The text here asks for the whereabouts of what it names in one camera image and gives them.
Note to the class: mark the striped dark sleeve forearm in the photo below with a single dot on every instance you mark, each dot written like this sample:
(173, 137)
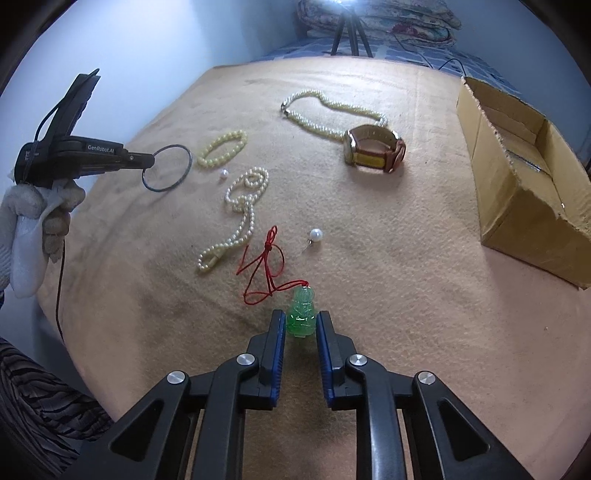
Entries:
(40, 414)

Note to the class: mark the right gripper black blue own finger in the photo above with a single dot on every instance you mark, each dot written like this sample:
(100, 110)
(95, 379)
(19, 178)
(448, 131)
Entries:
(407, 426)
(191, 426)

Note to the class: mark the white pearl earring stud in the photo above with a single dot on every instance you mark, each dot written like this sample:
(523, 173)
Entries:
(315, 236)

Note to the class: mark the blue patterned bed sheet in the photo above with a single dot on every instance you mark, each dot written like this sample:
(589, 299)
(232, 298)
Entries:
(445, 59)

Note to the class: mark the brown cardboard box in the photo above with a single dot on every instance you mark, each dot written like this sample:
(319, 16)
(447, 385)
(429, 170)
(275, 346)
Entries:
(533, 193)

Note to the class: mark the brown leather wrist watch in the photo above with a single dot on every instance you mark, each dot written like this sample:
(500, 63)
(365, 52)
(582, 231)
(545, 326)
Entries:
(374, 147)

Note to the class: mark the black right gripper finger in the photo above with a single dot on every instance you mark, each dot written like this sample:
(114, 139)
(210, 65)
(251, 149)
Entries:
(140, 161)

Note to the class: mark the folded floral quilts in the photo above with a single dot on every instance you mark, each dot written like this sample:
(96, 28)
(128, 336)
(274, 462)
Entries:
(418, 22)

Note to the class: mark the white gloved left hand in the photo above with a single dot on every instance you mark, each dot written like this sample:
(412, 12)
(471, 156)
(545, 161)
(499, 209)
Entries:
(34, 224)

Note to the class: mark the black tripod stand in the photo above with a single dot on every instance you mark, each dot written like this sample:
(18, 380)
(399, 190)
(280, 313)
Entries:
(351, 23)

